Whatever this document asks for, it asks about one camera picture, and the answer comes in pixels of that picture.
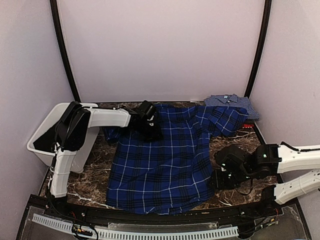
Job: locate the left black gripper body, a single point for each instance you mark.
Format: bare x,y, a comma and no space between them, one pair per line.
147,133

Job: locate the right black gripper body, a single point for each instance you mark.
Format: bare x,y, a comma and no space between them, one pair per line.
230,181

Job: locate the dark blue plaid shirt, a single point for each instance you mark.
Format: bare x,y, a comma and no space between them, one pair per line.
171,175

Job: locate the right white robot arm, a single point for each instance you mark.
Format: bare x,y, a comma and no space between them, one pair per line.
274,159

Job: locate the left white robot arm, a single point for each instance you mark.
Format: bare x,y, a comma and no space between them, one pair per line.
71,135

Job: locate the red black folded shirt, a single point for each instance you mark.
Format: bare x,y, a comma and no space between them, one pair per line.
248,124

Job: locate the light blue checked folded shirt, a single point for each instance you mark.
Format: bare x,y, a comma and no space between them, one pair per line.
232,100

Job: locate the white plastic bin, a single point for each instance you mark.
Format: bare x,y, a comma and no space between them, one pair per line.
43,139

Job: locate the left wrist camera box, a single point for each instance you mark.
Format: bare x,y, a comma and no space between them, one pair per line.
146,112

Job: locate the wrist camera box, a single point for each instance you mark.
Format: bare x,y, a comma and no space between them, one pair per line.
146,112
230,158

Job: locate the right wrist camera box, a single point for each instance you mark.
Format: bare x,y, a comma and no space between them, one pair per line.
230,158

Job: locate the white slotted cable duct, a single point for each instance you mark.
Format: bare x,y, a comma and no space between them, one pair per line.
117,231

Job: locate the black front rail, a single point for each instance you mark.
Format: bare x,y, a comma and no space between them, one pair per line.
230,214

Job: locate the left black frame post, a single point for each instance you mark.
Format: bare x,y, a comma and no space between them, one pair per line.
63,50

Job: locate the black frame post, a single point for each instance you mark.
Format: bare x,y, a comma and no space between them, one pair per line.
63,50
259,47

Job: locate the right black frame post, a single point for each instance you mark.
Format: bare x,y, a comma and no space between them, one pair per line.
259,47

